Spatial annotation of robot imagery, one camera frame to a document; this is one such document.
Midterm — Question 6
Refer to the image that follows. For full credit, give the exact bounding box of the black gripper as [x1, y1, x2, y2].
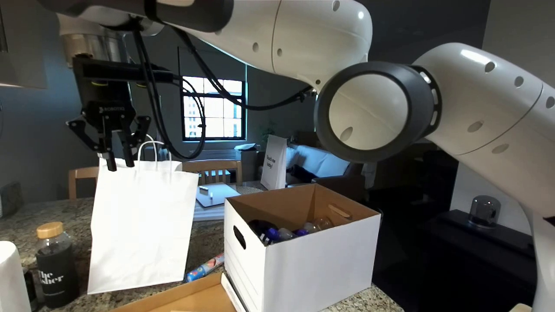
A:
[66, 80, 153, 174]

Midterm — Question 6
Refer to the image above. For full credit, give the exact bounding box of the clear water bottle blue cap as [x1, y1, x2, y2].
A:
[248, 219, 284, 248]
[288, 222, 326, 239]

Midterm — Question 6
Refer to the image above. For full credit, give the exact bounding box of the white cardboard storage box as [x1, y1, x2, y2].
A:
[222, 182, 383, 312]

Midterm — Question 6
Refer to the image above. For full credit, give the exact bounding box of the light wooden chair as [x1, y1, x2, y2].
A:
[180, 160, 245, 187]
[66, 165, 101, 201]

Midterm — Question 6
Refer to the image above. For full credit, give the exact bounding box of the white paper bag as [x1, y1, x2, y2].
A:
[85, 132, 201, 297]

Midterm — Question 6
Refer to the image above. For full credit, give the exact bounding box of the bright gridded window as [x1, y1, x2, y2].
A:
[180, 75, 248, 142]

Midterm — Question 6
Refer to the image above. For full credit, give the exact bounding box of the light blue flat pad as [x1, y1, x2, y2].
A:
[192, 201, 229, 224]

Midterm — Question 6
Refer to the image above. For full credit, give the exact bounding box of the dark jar with wooden lid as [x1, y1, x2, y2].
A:
[31, 220, 76, 311]

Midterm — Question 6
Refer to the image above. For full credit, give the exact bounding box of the colourful blue red tube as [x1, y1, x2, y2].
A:
[184, 252, 225, 283]

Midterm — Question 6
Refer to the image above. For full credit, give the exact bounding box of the wooden tray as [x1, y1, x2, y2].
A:
[109, 269, 248, 312]

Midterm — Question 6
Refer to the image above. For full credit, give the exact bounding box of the living room sofa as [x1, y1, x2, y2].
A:
[284, 141, 366, 201]

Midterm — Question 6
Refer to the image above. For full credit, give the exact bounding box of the clear glass jar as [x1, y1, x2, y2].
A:
[467, 194, 501, 229]

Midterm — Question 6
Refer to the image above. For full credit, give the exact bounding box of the dark side table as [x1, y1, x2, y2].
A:
[418, 208, 548, 312]

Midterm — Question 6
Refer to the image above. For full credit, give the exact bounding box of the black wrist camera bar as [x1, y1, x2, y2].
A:
[71, 54, 175, 89]

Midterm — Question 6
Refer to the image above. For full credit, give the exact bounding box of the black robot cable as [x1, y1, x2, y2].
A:
[128, 23, 317, 161]

